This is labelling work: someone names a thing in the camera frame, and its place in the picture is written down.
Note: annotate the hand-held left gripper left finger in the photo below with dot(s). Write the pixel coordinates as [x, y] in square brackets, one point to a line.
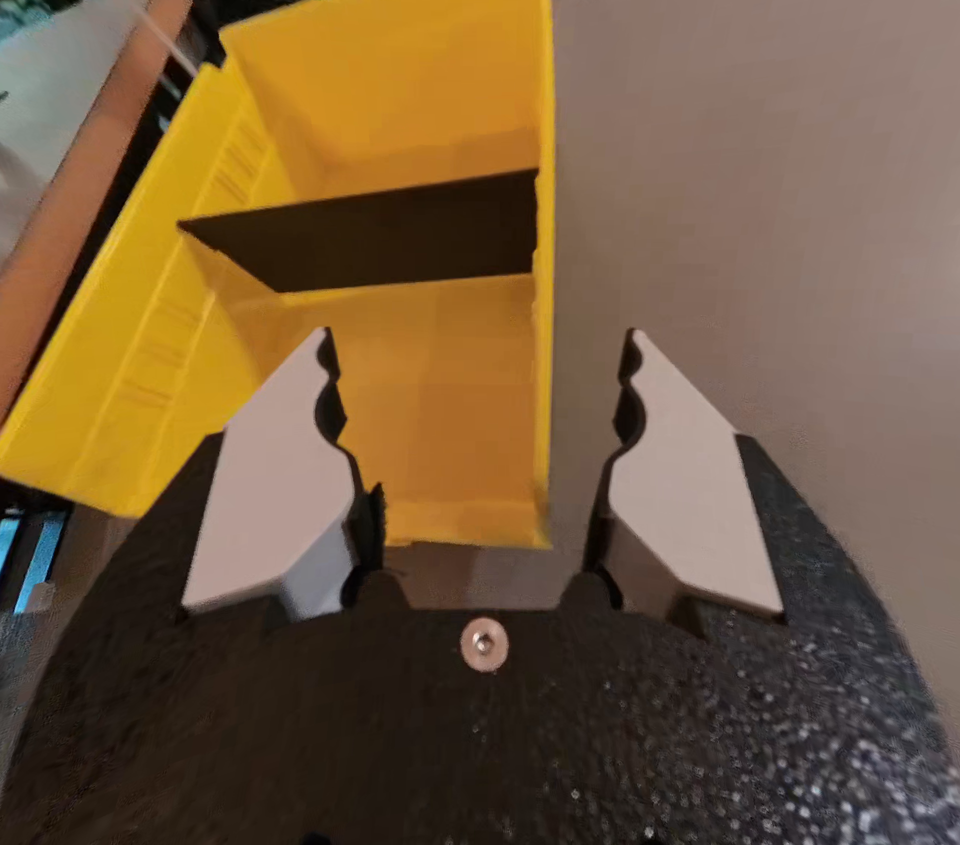
[277, 485]

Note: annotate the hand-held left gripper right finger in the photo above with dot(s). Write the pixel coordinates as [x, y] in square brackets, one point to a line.
[690, 485]

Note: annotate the yellow plastic bin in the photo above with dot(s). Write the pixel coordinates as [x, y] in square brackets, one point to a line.
[412, 72]

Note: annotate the black bin divider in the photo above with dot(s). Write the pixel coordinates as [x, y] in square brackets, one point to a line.
[390, 230]

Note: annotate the grey topped desk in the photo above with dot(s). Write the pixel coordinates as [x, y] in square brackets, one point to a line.
[75, 110]

